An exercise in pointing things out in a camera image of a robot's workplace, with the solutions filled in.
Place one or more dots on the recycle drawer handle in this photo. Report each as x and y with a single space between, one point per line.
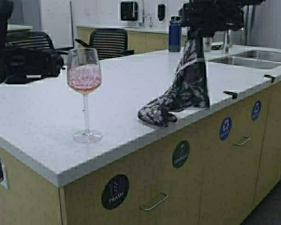
243 141

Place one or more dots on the island chrome faucet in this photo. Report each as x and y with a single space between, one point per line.
227 34

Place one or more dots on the black soap dispenser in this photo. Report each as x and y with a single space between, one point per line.
161 12

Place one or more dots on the black counter clip near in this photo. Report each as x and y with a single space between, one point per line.
233 95

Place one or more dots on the black counter clip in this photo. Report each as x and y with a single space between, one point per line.
272 78
233 95

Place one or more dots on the chrome kitchen faucet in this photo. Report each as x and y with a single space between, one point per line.
144 16

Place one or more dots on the green compost sticker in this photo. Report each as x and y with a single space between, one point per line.
180 154

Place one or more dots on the trash drawer handle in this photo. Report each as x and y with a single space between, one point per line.
155 202

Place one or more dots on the black white patterned cloth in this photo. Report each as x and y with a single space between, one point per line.
189 88

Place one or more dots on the blue recycle sticker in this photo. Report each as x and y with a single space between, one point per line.
256 110
225 128

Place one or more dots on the wine glass with pink liquid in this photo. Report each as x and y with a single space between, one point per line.
84 76

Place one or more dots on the blue recycle sticker far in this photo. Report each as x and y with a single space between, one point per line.
256 110

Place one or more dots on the black paper towel dispenser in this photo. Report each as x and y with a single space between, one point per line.
129 11

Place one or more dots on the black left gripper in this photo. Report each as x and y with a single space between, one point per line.
26 65

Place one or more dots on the wooden island cabinet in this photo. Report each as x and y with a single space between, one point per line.
219 184

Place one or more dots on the black office chair right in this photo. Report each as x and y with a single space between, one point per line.
109 43

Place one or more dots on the island stainless double sink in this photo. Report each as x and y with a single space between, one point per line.
252 59

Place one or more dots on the blue water bottle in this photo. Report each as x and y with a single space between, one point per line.
175 33

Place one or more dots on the black trash sticker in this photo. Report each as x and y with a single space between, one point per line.
115 192

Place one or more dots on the blue recycle sticker near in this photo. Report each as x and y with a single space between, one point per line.
225 128

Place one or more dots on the black office chair left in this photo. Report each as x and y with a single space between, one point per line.
35 40

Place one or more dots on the black office chair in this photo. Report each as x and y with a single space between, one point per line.
35 40
109 43

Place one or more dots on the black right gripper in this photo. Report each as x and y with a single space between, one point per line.
212 15

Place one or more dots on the black counter clip far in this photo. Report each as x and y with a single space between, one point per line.
272 78

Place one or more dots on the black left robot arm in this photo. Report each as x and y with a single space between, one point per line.
6 10

